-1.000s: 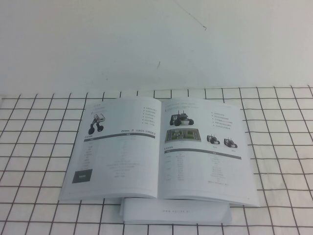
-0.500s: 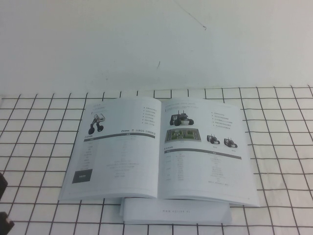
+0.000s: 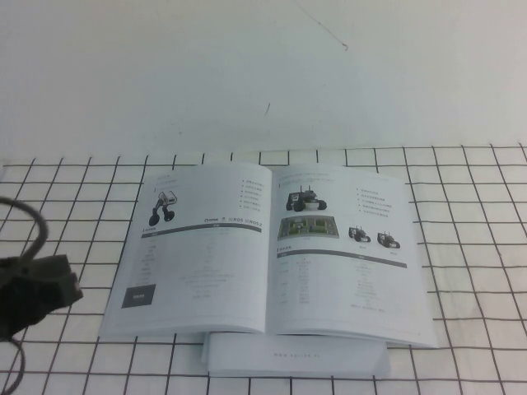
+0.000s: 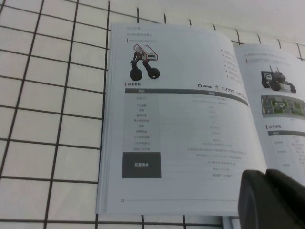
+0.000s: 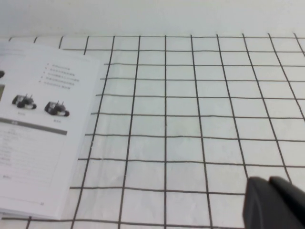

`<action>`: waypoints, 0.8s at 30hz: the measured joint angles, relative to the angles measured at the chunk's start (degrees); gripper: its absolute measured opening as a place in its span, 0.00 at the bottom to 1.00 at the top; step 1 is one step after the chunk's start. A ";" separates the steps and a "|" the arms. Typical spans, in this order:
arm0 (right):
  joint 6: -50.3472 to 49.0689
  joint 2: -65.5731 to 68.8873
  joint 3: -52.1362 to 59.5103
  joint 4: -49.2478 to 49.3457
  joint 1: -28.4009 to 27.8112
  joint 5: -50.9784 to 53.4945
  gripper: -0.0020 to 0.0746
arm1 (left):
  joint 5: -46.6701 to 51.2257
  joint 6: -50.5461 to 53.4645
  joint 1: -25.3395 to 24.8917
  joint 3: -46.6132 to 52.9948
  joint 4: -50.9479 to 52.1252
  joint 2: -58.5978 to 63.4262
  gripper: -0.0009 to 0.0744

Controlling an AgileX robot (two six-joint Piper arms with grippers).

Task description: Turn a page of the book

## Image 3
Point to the white product catalogue book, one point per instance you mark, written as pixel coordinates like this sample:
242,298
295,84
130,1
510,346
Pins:
230,267

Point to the closed white booklet with web address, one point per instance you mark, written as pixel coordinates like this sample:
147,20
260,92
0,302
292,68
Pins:
296,358

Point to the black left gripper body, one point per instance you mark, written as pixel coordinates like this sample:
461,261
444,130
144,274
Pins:
37,292

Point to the white tablecloth with black grid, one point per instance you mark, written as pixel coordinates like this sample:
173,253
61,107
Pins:
473,247

